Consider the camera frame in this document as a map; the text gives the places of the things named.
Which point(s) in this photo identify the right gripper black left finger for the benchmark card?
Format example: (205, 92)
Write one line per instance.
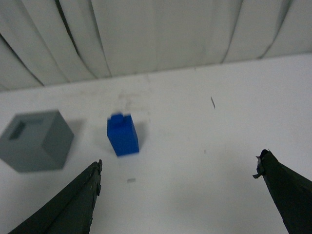
(71, 210)

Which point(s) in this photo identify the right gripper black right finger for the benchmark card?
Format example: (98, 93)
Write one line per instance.
(290, 191)

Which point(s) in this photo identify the blue block part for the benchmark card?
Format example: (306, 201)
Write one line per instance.
(122, 134)

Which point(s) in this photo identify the gray cube base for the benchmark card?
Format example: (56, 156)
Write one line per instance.
(34, 142)

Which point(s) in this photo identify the white curtain backdrop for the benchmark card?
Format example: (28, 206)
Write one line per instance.
(52, 42)

